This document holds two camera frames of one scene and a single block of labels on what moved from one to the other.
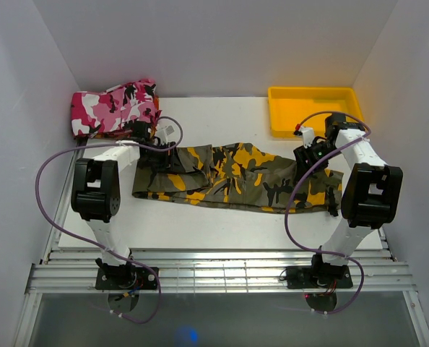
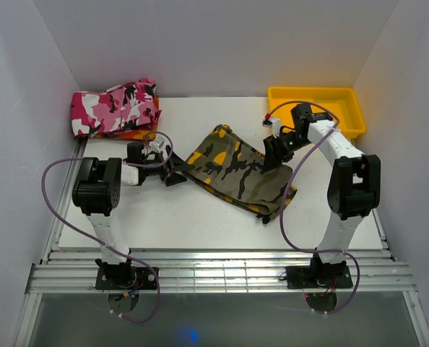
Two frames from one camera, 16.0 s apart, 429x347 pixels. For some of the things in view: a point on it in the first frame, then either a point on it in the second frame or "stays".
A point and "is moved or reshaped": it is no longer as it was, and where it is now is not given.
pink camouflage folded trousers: x=93 y=112 stays
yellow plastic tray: x=309 y=107 stays
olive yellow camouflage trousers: x=245 y=174 is moved or reshaped
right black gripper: x=301 y=155 -> x=274 y=155
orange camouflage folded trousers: x=119 y=133 stays
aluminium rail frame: x=58 y=272 stays
